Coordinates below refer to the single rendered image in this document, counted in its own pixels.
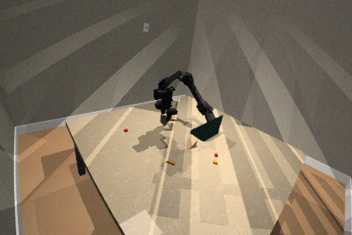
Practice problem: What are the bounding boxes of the tan triangular block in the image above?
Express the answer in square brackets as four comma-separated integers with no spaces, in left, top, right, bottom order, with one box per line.
[183,135,198,149]

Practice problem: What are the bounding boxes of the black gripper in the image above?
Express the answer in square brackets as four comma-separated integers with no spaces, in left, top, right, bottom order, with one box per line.
[160,98,178,121]

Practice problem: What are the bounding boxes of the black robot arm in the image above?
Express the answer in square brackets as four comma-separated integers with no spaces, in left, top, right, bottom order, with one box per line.
[154,71,217,122]

